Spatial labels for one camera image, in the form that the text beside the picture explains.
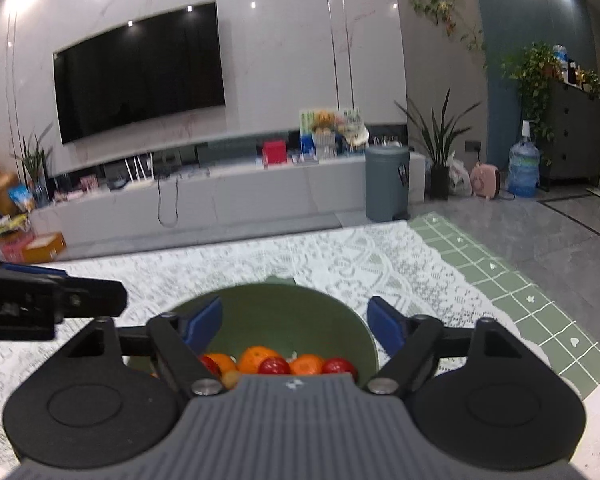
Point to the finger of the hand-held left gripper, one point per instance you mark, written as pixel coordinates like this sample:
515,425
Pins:
40,271
100,297

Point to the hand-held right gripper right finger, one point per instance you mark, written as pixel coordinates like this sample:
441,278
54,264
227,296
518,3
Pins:
385,322

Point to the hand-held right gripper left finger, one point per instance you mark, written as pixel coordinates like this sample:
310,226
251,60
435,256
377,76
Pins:
205,322

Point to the red tomato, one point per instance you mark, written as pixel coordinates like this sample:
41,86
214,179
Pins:
339,367
274,366
209,364

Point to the orange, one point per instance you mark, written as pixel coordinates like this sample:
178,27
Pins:
254,359
307,365
226,361

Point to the small brown fruit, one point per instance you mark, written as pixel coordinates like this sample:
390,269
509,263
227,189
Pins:
230,379

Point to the green colander bowl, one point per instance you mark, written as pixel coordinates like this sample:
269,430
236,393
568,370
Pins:
280,315

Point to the orange cardboard box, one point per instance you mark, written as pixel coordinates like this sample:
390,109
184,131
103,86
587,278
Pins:
44,247

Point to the pink box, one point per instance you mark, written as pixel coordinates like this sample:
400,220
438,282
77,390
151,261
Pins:
7,249

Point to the yellow green paper stack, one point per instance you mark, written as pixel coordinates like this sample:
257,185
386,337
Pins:
7,224

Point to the blue snack bag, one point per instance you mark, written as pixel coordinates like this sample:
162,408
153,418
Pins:
21,197

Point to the gold vase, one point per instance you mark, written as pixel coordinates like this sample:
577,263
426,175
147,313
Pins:
4,195

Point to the white lace tablecloth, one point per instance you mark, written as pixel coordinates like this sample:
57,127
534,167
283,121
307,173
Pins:
330,255

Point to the green plant in glass vase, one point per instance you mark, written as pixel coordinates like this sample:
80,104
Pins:
32,165

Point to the white router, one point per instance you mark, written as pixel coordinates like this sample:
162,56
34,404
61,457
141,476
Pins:
140,185

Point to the green checked tablecloth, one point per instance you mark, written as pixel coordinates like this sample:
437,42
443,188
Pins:
505,285

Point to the grey trash bin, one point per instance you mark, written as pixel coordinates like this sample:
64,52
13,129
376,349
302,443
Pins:
386,185

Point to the white marble television console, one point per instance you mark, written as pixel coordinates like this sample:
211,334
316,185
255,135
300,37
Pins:
280,195

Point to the tall-leaf potted plant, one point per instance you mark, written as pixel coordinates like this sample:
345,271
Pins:
439,182

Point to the white plastic bag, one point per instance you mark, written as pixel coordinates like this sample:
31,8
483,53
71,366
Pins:
460,177

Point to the pink heater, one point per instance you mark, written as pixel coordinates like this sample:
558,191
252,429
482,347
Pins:
485,180

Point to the red box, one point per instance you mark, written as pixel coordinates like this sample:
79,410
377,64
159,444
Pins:
274,154

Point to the floral printed board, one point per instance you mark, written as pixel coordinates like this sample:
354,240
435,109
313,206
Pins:
354,120

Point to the blue water jug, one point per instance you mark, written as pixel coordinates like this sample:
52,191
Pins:
524,170

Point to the brown teddy bear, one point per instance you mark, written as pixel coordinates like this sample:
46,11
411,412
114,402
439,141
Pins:
323,121

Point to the grey drawer cabinet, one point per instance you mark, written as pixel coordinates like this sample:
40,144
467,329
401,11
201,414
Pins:
575,130

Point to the potted ivy plant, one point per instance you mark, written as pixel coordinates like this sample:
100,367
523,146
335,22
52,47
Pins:
532,75

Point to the hanging vine plant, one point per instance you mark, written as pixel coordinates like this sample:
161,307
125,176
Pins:
437,7

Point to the black wall television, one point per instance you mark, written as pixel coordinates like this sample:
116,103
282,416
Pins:
140,75

